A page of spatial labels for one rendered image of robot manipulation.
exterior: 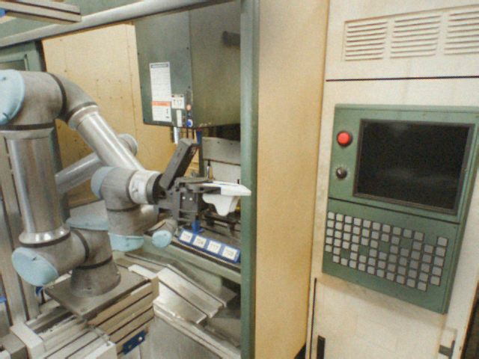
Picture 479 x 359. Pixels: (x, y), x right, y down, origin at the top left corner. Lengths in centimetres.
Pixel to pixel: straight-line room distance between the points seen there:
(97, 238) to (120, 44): 227
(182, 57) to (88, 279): 116
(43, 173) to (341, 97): 98
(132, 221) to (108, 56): 238
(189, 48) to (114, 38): 141
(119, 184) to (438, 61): 98
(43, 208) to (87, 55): 212
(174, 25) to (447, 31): 122
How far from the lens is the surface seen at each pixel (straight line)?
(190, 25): 178
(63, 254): 99
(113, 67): 305
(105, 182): 76
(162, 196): 70
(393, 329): 152
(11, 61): 228
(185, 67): 178
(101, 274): 111
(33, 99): 89
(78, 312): 109
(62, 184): 156
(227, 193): 61
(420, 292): 134
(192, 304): 179
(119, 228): 77
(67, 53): 288
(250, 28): 93
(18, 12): 124
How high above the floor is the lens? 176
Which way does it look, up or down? 16 degrees down
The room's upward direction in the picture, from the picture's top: straight up
